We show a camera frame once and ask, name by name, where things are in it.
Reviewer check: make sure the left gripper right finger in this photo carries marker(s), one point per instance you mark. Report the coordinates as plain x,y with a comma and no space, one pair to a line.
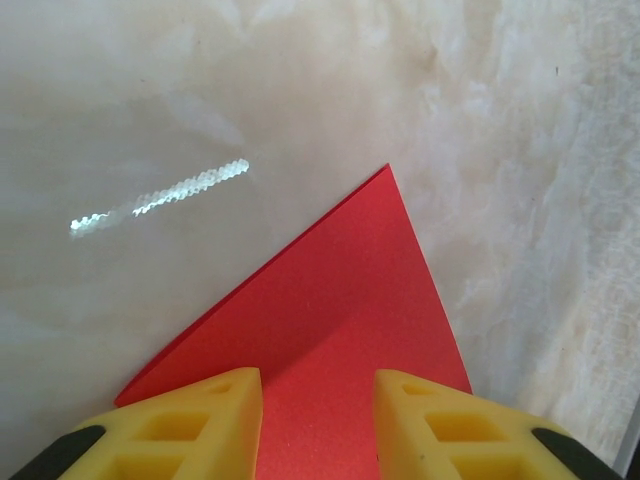
465,435

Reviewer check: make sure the red paper sheet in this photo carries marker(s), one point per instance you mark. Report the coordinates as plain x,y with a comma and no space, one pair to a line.
340,300

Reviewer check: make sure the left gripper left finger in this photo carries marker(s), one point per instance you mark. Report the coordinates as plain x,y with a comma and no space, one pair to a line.
165,430

